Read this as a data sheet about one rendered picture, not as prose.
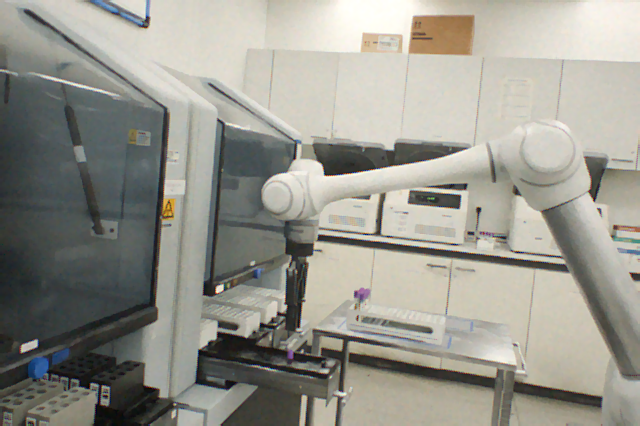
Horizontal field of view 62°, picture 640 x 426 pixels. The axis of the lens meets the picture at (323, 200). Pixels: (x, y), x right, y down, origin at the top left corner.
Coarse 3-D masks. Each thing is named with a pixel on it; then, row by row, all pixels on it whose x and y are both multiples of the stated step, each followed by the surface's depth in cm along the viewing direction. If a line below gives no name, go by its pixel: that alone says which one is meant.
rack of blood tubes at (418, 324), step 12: (348, 312) 169; (360, 312) 167; (372, 312) 168; (384, 312) 169; (396, 312) 170; (408, 312) 172; (348, 324) 169; (360, 324) 168; (372, 324) 167; (384, 324) 168; (396, 324) 174; (408, 324) 173; (420, 324) 162; (432, 324) 161; (444, 324) 165; (396, 336) 165; (408, 336) 163; (432, 336) 161
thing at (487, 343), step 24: (336, 312) 187; (312, 336) 166; (336, 336) 164; (360, 336) 162; (384, 336) 164; (456, 336) 171; (480, 336) 174; (504, 336) 176; (480, 360) 152; (504, 360) 151; (504, 384) 151; (312, 408) 167; (504, 408) 150
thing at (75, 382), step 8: (104, 360) 109; (112, 360) 110; (88, 368) 105; (96, 368) 105; (104, 368) 108; (72, 376) 101; (80, 376) 101; (88, 376) 103; (72, 384) 101; (80, 384) 101; (88, 384) 103
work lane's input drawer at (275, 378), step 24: (216, 360) 136; (240, 360) 136; (264, 360) 139; (288, 360) 141; (312, 360) 142; (336, 360) 140; (264, 384) 133; (288, 384) 132; (312, 384) 130; (336, 384) 139
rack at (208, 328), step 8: (200, 320) 147; (208, 320) 149; (216, 320) 149; (200, 328) 141; (208, 328) 143; (216, 328) 148; (200, 336) 139; (208, 336) 143; (216, 336) 148; (200, 344) 140
